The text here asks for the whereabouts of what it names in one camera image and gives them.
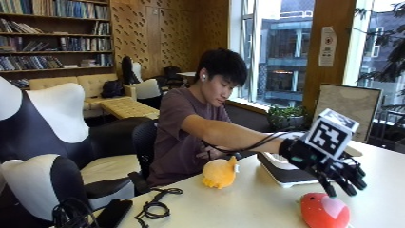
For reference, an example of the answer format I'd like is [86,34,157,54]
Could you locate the beige framed board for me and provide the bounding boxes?
[314,83,384,144]

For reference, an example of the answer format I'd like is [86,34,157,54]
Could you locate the large black and white armchair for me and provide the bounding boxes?
[0,75,155,179]
[0,153,143,228]

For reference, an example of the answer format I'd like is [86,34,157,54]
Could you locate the the person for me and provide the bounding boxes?
[147,47,292,188]

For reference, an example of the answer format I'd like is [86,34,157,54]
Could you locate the red soft toy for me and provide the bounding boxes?
[299,192,352,228]

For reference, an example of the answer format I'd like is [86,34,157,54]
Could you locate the white paper wall sign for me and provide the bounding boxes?
[318,26,339,68]

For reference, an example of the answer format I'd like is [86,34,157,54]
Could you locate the green potted plant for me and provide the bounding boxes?
[266,104,310,131]

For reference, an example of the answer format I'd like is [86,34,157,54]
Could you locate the wooden bookshelf with books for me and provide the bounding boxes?
[0,0,117,89]

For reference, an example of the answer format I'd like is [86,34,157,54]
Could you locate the black office chair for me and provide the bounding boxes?
[127,119,161,195]

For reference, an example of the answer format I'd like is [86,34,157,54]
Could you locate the bundle of black cables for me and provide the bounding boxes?
[51,197,101,228]

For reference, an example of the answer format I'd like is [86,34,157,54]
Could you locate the black phone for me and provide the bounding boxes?
[93,198,135,228]

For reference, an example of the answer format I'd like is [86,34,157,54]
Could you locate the small black and white armchair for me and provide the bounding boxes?
[121,55,166,110]

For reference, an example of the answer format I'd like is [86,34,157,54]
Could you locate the yellow tufted ottoman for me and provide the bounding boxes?
[99,96,162,121]

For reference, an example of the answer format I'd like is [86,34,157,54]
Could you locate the white cube with black markers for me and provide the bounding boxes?
[303,108,362,161]

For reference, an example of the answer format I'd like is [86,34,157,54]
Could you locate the black strap with cord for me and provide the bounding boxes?
[134,187,186,228]

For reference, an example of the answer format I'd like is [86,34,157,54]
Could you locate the orange soft toy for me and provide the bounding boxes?
[200,155,242,190]

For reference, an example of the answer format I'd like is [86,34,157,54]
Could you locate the black glove cable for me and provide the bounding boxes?
[202,130,307,157]

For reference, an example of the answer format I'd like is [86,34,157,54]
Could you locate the black backpack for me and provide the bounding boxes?
[101,79,127,99]

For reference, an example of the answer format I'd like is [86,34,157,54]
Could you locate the black lounge chair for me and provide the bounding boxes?
[165,66,188,89]

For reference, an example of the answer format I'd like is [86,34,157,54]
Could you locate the beige tufted sofa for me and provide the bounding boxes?
[29,73,139,119]

